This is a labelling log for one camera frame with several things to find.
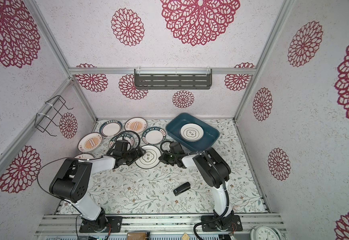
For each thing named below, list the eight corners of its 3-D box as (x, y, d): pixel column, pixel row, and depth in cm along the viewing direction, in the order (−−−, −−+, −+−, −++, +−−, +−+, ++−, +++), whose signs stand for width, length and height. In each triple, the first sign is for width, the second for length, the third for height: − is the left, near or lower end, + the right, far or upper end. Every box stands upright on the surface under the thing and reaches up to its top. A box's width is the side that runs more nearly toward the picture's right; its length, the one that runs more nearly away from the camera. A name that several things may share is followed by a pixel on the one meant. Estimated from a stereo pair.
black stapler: (175, 196, 85) (175, 194, 81) (173, 192, 86) (173, 189, 83) (190, 188, 88) (191, 185, 84) (188, 183, 89) (188, 181, 86)
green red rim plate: (96, 137, 112) (95, 135, 110) (103, 121, 122) (102, 119, 121) (120, 137, 112) (119, 135, 110) (124, 121, 122) (123, 119, 121)
